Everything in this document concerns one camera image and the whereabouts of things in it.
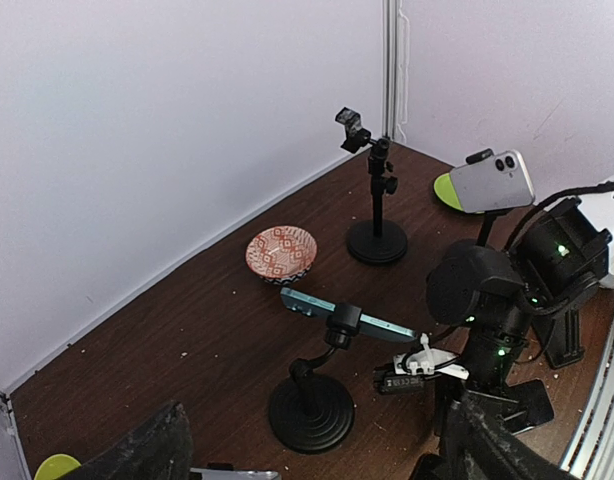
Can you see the black stand with teal phone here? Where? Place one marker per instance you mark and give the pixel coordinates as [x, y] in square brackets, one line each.
[311, 413]

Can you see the black right gooseneck stand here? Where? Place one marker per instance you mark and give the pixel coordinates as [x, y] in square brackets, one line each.
[492, 215]

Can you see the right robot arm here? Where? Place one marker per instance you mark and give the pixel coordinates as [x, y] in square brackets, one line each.
[553, 262]

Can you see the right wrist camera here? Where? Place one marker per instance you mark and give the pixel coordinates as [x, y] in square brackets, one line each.
[409, 372]

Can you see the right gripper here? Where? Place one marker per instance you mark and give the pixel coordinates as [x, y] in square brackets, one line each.
[519, 408]

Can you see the green bowl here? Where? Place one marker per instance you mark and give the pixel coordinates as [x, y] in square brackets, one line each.
[56, 466]

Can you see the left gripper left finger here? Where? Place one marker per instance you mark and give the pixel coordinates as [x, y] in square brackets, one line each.
[159, 448]

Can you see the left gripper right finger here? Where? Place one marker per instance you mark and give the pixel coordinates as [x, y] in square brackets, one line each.
[475, 446]

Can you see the silver smartphone on right stand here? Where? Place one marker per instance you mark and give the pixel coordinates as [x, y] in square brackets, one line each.
[498, 182]

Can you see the green plate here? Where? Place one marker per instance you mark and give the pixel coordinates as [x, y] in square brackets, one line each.
[445, 192]

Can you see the red patterned bowl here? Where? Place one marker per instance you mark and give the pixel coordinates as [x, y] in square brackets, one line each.
[281, 255]

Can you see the teal smartphone on stand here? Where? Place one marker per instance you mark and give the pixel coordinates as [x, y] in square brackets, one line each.
[346, 318]

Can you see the aluminium frame post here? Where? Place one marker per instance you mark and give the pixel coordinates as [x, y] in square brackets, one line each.
[13, 464]
[396, 62]

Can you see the grey smartphone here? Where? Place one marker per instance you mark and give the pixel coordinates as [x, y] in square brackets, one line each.
[224, 474]

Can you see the right aluminium frame post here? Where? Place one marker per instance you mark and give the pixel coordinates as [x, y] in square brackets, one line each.
[396, 62]

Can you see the front aluminium rail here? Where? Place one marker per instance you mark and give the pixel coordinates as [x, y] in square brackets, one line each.
[590, 452]

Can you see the black folding phone stand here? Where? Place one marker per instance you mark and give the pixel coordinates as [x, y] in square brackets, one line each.
[560, 338]

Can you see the left aluminium frame post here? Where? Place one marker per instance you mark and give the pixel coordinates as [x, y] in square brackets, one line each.
[13, 464]

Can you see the black stand with pink phone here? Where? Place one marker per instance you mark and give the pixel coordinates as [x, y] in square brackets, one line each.
[376, 241]

